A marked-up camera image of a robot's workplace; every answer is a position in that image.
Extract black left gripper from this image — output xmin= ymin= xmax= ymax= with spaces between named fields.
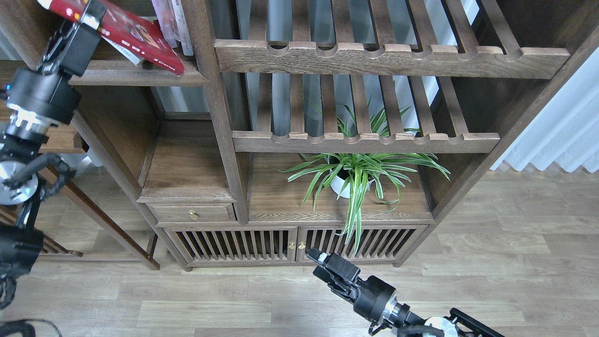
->
xmin=7 ymin=0 xmax=107 ymax=126

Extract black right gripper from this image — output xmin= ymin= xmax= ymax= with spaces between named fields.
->
xmin=307 ymin=248 xmax=397 ymax=323

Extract yellow green book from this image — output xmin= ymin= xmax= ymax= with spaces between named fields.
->
xmin=102 ymin=36 xmax=144 ymax=66

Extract red paperback book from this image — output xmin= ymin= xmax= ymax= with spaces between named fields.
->
xmin=38 ymin=0 xmax=185 ymax=75

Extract white lavender book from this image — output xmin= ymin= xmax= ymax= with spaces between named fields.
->
xmin=152 ymin=0 xmax=178 ymax=48

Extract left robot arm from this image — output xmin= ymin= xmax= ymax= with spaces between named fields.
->
xmin=1 ymin=0 xmax=109 ymax=308

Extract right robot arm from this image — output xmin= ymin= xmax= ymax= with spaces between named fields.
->
xmin=308 ymin=248 xmax=501 ymax=337

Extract wooden side furniture left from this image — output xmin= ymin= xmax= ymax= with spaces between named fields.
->
xmin=0 ymin=61 xmax=161 ymax=271

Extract white plant pot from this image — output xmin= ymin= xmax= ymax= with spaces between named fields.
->
xmin=331 ymin=169 xmax=374 ymax=199

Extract upright white book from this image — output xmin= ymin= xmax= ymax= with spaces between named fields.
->
xmin=171 ymin=0 xmax=194 ymax=56

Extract green spider plant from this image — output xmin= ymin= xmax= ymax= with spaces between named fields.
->
xmin=278 ymin=98 xmax=451 ymax=256

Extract dark wooden bookshelf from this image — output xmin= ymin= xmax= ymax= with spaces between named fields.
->
xmin=71 ymin=0 xmax=598 ymax=270

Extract white pleated curtain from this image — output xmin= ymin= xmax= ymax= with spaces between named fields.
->
xmin=491 ymin=50 xmax=599 ymax=173

